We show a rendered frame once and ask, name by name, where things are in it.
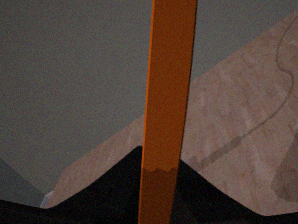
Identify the orange handle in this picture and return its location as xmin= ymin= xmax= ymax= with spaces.
xmin=137 ymin=0 xmax=198 ymax=224

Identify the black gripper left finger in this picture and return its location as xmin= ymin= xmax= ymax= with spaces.
xmin=0 ymin=147 xmax=142 ymax=224

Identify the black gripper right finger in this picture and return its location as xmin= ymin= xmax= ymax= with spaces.
xmin=170 ymin=159 xmax=298 ymax=224

